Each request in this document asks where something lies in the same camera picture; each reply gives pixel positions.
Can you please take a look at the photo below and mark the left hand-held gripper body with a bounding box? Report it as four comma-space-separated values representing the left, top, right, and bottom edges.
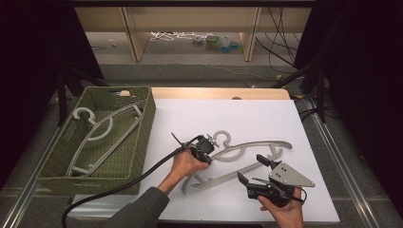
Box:
189, 135, 217, 164

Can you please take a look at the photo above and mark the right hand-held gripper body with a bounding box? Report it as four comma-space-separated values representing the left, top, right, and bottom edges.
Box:
246, 161, 317, 209

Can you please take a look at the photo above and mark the grey plastic clothes hanger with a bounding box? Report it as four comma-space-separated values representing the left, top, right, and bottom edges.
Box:
182, 129, 293, 195
66, 102, 145, 178

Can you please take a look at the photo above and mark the green woven basket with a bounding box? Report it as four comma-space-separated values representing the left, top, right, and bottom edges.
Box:
36, 85, 157, 196

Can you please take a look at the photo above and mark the person's left hand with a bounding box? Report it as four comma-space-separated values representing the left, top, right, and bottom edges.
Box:
170, 148, 209, 183

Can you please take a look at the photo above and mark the person's right hand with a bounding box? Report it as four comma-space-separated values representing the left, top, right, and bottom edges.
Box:
257, 187, 307, 228

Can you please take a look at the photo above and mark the black metal stand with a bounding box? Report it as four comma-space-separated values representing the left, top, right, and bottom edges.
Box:
271, 62, 328, 124
56, 66, 109, 128

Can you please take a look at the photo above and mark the pile of colourful toys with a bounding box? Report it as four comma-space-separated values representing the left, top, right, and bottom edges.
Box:
192, 33, 243, 54

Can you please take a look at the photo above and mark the beige wooden desk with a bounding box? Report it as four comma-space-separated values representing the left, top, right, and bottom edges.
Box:
75, 6, 314, 63

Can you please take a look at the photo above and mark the black curtain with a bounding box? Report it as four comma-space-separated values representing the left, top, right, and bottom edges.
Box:
293, 0, 403, 203
0, 0, 105, 188

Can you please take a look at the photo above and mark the aluminium floor rail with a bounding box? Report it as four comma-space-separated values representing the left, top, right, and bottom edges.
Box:
0, 126, 62, 228
303, 98, 380, 228

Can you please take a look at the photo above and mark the thick black cable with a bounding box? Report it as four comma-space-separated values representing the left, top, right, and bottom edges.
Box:
61, 132, 203, 228

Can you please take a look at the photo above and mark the white coiled cable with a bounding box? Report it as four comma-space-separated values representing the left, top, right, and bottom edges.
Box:
149, 30, 207, 43

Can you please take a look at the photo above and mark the black cable bundle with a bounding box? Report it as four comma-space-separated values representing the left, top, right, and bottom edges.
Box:
255, 7, 302, 68

